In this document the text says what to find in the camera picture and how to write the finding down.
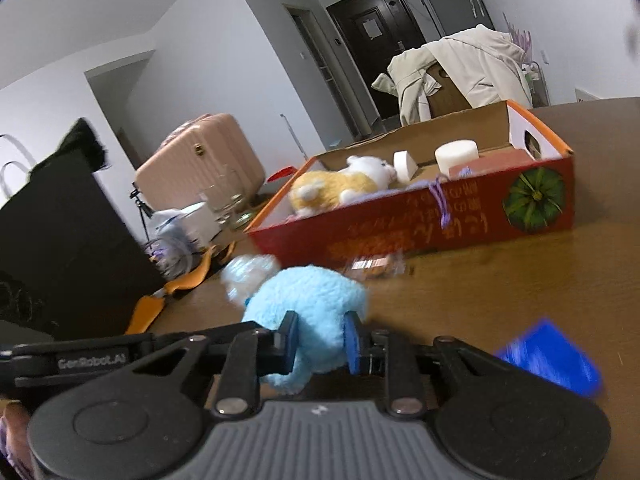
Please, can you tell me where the grey tall cabinet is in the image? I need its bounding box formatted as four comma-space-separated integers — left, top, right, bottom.
405, 0, 496, 43

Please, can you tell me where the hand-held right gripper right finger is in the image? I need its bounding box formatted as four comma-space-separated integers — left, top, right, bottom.
342, 311, 506, 418

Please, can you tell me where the white wedge sponge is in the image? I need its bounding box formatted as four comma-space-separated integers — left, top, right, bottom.
392, 150, 418, 183

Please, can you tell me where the light blue plush toy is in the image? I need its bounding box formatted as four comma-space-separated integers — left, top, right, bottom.
241, 264, 371, 395

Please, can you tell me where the shiny snack wrapper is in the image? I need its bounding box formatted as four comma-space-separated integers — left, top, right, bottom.
345, 252, 416, 281

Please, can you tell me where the purple cord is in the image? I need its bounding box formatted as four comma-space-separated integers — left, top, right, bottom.
427, 175, 453, 228

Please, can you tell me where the white utility cart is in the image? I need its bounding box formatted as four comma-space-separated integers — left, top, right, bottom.
520, 60, 551, 108

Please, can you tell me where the yellow and white plush toy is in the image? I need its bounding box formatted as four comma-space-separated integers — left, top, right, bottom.
289, 155, 398, 218

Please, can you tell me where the white cylinder sponge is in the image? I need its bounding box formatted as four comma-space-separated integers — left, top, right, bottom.
434, 140, 480, 173

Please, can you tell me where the clear plastic wrapped packet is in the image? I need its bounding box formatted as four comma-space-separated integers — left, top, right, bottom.
220, 254, 282, 308

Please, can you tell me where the blue packet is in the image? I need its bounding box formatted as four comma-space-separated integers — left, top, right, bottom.
495, 317, 603, 398

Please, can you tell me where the purple dried plant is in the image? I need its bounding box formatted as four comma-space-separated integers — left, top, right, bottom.
502, 12, 533, 61

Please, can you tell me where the clear glass vase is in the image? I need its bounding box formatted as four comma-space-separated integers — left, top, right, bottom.
200, 170, 251, 231

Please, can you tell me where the black bag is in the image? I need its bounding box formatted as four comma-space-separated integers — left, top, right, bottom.
0, 117, 166, 341

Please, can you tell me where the white plastic bag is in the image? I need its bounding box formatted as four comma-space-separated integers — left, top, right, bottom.
145, 202, 223, 281

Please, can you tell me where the red cardboard box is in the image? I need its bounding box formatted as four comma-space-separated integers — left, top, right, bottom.
244, 100, 576, 270

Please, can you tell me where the pink ribbed suitcase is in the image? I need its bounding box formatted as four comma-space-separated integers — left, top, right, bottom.
135, 112, 266, 211

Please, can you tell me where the lavender fuzzy cloth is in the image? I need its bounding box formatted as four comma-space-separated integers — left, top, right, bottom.
395, 177, 451, 194

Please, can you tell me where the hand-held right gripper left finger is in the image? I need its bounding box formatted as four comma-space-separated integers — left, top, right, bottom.
132, 311, 301, 418

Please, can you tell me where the small black tripod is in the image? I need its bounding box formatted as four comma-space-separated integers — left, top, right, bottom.
129, 185, 153, 251

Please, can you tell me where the person's left hand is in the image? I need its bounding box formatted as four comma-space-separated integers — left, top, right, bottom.
0, 402, 32, 476

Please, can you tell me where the dark entrance door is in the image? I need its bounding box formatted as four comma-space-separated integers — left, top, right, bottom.
326, 0, 428, 121

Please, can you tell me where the brown cardboard carton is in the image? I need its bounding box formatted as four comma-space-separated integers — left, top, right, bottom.
427, 62, 473, 120

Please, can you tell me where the beige coat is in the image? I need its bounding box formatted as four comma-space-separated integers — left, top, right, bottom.
371, 24, 533, 126

